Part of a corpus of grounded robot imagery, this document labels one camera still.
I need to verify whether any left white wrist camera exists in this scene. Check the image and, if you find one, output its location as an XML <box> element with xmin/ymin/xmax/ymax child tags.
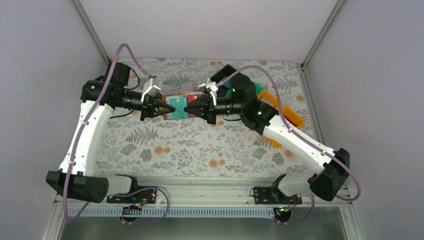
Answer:
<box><xmin>141</xmin><ymin>77</ymin><xmax>161</xmax><ymax>103</ymax></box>

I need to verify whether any black storage bin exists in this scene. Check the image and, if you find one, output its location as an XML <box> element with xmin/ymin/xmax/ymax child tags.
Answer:
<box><xmin>210</xmin><ymin>64</ymin><xmax>242</xmax><ymax>83</ymax></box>

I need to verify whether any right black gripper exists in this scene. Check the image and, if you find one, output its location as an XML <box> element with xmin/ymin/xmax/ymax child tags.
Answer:
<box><xmin>184</xmin><ymin>93</ymin><xmax>245</xmax><ymax>124</ymax></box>

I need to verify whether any aluminium rail frame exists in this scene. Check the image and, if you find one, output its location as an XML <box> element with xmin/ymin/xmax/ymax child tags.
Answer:
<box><xmin>52</xmin><ymin>177</ymin><xmax>353</xmax><ymax>220</ymax></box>

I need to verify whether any teal item in black bin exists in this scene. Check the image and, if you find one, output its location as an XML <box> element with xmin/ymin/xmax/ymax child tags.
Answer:
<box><xmin>221</xmin><ymin>78</ymin><xmax>231</xmax><ymax>89</ymax></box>

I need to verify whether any floral table mat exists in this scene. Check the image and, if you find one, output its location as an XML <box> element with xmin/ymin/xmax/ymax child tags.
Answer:
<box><xmin>95</xmin><ymin>58</ymin><xmax>315</xmax><ymax>178</ymax></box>

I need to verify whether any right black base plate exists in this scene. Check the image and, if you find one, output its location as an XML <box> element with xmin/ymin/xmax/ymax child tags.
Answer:
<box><xmin>249</xmin><ymin>186</ymin><xmax>303</xmax><ymax>205</ymax></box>

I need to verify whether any teal credit card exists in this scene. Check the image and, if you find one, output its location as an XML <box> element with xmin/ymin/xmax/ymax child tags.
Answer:
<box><xmin>166</xmin><ymin>95</ymin><xmax>189</xmax><ymax>120</ymax></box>

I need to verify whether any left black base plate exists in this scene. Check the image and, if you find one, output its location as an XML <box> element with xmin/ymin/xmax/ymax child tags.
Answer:
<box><xmin>106</xmin><ymin>186</ymin><xmax>157</xmax><ymax>205</ymax></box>

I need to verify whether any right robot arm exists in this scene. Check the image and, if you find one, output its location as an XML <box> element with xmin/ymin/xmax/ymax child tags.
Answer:
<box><xmin>184</xmin><ymin>73</ymin><xmax>350</xmax><ymax>204</ymax></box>

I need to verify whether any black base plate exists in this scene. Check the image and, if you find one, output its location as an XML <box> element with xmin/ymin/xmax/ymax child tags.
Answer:
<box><xmin>106</xmin><ymin>186</ymin><xmax>157</xmax><ymax>205</ymax></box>
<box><xmin>249</xmin><ymin>186</ymin><xmax>303</xmax><ymax>205</ymax></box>

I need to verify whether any brown leather card holder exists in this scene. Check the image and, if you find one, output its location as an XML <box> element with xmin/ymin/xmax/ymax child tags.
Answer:
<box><xmin>162</xmin><ymin>89</ymin><xmax>204</xmax><ymax>120</ymax></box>

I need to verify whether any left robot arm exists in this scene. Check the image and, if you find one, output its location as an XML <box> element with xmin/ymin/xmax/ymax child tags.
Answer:
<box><xmin>46</xmin><ymin>62</ymin><xmax>176</xmax><ymax>203</ymax></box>

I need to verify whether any green storage bin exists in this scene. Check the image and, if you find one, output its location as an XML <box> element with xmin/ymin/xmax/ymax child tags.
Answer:
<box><xmin>225</xmin><ymin>81</ymin><xmax>264</xmax><ymax>97</ymax></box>

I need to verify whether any red credit card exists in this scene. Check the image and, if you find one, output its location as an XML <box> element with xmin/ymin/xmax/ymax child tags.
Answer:
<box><xmin>187</xmin><ymin>93</ymin><xmax>205</xmax><ymax>118</ymax></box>

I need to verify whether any orange storage bin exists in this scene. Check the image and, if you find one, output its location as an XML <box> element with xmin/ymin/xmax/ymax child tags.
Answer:
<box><xmin>257</xmin><ymin>90</ymin><xmax>313</xmax><ymax>156</ymax></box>

